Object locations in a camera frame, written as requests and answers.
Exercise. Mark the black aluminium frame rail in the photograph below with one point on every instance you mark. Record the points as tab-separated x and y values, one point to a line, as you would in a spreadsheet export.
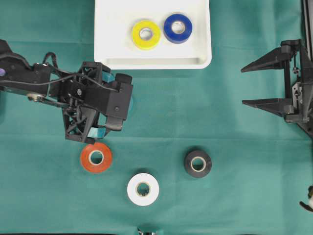
308	23

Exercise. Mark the white tape roll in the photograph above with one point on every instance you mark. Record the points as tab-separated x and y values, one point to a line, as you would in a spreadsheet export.
143	189

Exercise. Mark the blue tape roll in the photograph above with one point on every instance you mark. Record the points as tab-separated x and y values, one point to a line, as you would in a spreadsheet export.
177	28

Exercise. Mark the red tape roll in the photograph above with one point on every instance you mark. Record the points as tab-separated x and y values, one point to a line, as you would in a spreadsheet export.
96	158

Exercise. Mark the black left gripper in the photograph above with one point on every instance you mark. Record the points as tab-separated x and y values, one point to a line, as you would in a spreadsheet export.
68	92

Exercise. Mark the white black object at edge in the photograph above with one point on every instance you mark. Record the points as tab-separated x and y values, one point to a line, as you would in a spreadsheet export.
309	205

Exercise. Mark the metal stand at bottom edge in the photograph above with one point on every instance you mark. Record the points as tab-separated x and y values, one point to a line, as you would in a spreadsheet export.
141	232

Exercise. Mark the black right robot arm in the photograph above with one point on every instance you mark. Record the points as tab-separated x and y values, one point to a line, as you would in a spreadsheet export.
289	80

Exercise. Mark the teal tape roll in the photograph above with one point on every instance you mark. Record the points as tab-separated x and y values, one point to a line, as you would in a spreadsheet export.
130	105

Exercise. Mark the white plastic tray case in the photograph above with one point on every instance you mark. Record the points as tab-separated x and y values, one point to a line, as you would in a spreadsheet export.
114	47

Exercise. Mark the black tape roll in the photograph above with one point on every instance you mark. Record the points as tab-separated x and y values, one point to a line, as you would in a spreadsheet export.
197	163

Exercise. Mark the yellow tape roll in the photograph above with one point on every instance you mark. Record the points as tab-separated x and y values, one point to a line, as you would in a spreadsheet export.
146	34

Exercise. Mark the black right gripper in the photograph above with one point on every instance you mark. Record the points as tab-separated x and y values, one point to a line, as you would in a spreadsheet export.
276	59

